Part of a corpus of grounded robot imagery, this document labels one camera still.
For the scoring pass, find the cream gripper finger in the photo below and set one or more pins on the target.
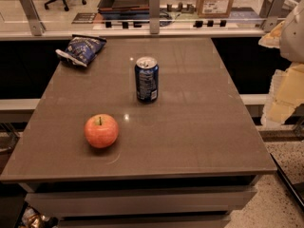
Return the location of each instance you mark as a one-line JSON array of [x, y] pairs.
[[272, 39], [285, 95]]

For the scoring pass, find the red yellow apple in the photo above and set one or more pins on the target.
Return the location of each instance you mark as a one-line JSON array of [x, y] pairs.
[[101, 130]]

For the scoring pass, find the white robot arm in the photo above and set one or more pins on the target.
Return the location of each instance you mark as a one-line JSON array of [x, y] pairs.
[[292, 37]]

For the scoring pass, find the blue chip bag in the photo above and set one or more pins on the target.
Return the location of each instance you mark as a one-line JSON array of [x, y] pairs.
[[81, 50]]

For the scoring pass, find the cardboard box with label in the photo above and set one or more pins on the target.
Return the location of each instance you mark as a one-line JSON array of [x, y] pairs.
[[214, 8]]

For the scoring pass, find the blue soda can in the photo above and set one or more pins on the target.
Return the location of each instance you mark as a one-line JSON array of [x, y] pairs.
[[147, 79]]

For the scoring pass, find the grey drawer cabinet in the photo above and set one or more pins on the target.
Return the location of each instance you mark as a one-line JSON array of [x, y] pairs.
[[180, 207]]

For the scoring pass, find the right metal glass post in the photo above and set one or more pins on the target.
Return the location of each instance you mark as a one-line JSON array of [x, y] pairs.
[[269, 12]]

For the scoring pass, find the metal glass post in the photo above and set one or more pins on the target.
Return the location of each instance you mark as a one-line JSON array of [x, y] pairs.
[[36, 25], [154, 16], [269, 12]]

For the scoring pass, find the middle metal glass post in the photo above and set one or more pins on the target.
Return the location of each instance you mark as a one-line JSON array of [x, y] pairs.
[[154, 16]]

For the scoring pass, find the left metal glass post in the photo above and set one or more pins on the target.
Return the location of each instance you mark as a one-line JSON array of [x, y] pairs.
[[36, 25]]

